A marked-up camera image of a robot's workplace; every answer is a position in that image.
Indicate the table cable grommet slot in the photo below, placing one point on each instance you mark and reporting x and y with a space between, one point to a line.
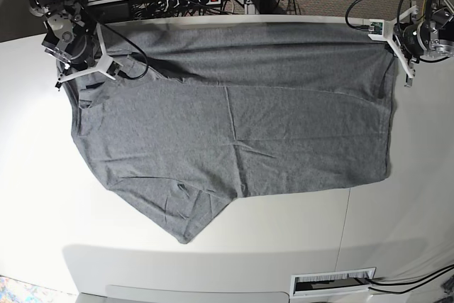
330 283

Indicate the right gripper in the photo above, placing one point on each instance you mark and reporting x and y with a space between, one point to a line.
78 54

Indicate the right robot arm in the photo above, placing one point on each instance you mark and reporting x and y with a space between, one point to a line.
70 31

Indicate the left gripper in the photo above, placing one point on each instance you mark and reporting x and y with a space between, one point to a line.
414 40

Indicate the grey T-shirt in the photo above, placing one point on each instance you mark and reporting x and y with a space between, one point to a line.
207 116

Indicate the black power strip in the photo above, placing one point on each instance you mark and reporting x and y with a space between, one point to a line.
173 5

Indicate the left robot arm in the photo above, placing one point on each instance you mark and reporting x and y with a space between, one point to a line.
431 38

